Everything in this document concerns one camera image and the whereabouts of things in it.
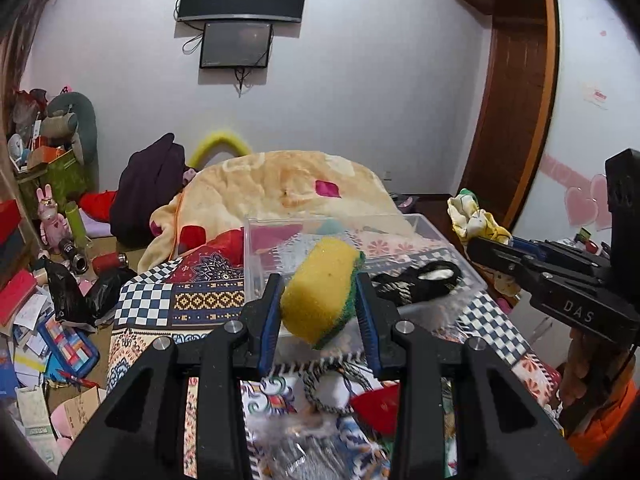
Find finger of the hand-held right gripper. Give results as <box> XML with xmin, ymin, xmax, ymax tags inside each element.
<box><xmin>466</xmin><ymin>236</ymin><xmax>640</xmax><ymax>347</ymax></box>
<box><xmin>512</xmin><ymin>236</ymin><xmax>612</xmax><ymax>286</ymax></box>

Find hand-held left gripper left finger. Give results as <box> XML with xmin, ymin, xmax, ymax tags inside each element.
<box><xmin>57</xmin><ymin>273</ymin><xmax>285</xmax><ymax>480</ymax></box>

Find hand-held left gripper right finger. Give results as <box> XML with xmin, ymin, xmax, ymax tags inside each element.
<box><xmin>355</xmin><ymin>272</ymin><xmax>587</xmax><ymax>480</ymax></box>

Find yellow green sponge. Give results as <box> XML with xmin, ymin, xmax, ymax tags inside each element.
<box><xmin>280</xmin><ymin>236</ymin><xmax>367</xmax><ymax>351</ymax></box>

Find clear plastic box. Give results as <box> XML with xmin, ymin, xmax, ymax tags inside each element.
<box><xmin>243</xmin><ymin>213</ymin><xmax>489</xmax><ymax>366</ymax></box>

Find person's right forearm orange sleeve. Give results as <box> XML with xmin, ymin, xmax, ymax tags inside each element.
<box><xmin>567</xmin><ymin>379</ymin><xmax>640</xmax><ymax>466</ymax></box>

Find teal soft item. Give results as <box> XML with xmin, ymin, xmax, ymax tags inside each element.
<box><xmin>315</xmin><ymin>220</ymin><xmax>349</xmax><ymax>239</ymax></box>

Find person's right hand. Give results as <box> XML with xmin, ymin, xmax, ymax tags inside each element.
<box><xmin>559</xmin><ymin>329</ymin><xmax>609</xmax><ymax>409</ymax></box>

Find pink heart stickers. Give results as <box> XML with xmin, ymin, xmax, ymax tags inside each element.
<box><xmin>542</xmin><ymin>154</ymin><xmax>614</xmax><ymax>232</ymax></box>

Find patchwork printed blanket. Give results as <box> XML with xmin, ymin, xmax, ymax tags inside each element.
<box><xmin>106</xmin><ymin>240</ymin><xmax>566</xmax><ymax>480</ymax></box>

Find yellow white floral cloth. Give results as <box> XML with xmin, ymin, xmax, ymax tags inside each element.
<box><xmin>446</xmin><ymin>188</ymin><xmax>514</xmax><ymax>246</ymax></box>

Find white paper label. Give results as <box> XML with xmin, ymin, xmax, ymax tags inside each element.
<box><xmin>582</xmin><ymin>82</ymin><xmax>611</xmax><ymax>111</ymax></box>

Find clear plastic bag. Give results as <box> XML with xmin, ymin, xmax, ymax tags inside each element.
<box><xmin>247</xmin><ymin>410</ymin><xmax>392</xmax><ymax>480</ymax></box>

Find cream plush blanket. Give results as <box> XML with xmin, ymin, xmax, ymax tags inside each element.
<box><xmin>137</xmin><ymin>150</ymin><xmax>416</xmax><ymax>274</ymax></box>

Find white sliding door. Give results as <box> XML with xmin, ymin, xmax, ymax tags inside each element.
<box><xmin>510</xmin><ymin>0</ymin><xmax>640</xmax><ymax>247</ymax></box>

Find brown wooden wardrobe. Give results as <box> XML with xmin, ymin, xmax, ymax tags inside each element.
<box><xmin>439</xmin><ymin>0</ymin><xmax>561</xmax><ymax>227</ymax></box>

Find black plastic bag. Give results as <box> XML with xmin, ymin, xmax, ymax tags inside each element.
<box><xmin>37</xmin><ymin>257</ymin><xmax>139</xmax><ymax>332</ymax></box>

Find red thermos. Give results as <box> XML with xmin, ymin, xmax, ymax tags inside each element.
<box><xmin>90</xmin><ymin>252</ymin><xmax>130</xmax><ymax>276</ymax></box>

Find dark purple jacket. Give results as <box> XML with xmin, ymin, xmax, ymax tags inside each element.
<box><xmin>109</xmin><ymin>133</ymin><xmax>190</xmax><ymax>249</ymax></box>

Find yellow curved foam tube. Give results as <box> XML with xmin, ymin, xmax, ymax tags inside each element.
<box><xmin>188</xmin><ymin>130</ymin><xmax>254</xmax><ymax>169</ymax></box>

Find colourful pencil case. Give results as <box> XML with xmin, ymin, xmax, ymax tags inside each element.
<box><xmin>37</xmin><ymin>312</ymin><xmax>101</xmax><ymax>379</ymax></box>

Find brown cardboard box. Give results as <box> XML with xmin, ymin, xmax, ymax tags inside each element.
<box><xmin>49</xmin><ymin>387</ymin><xmax>109</xmax><ymax>442</ymax></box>

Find black cylinder flashlight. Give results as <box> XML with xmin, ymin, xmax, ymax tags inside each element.
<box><xmin>57</xmin><ymin>237</ymin><xmax>91</xmax><ymax>274</ymax></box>

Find red cloth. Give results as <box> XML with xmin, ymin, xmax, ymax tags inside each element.
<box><xmin>79</xmin><ymin>190</ymin><xmax>119</xmax><ymax>224</ymax></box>

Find green bottle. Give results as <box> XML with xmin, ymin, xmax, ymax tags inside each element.
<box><xmin>64</xmin><ymin>201</ymin><xmax>94</xmax><ymax>249</ymax></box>

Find pink bunny toy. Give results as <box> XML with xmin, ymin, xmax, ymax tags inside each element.
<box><xmin>35</xmin><ymin>183</ymin><xmax>71</xmax><ymax>257</ymax></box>

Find pile of papers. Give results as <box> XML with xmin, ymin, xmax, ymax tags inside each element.
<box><xmin>0</xmin><ymin>294</ymin><xmax>109</xmax><ymax>462</ymax></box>

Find red book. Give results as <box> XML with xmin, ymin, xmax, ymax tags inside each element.
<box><xmin>0</xmin><ymin>268</ymin><xmax>39</xmax><ymax>326</ymax></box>

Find green cardboard box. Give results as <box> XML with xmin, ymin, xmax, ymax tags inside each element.
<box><xmin>17</xmin><ymin>147</ymin><xmax>94</xmax><ymax>207</ymax></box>

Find grey plush toy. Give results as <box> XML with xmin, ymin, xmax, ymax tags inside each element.
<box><xmin>42</xmin><ymin>91</ymin><xmax>99</xmax><ymax>167</ymax></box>

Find black white braided cord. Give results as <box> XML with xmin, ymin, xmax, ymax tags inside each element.
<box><xmin>270</xmin><ymin>352</ymin><xmax>382</xmax><ymax>417</ymax></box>

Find small black wall monitor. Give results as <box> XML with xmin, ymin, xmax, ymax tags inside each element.
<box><xmin>199</xmin><ymin>21</ymin><xmax>274</xmax><ymax>70</ymax></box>

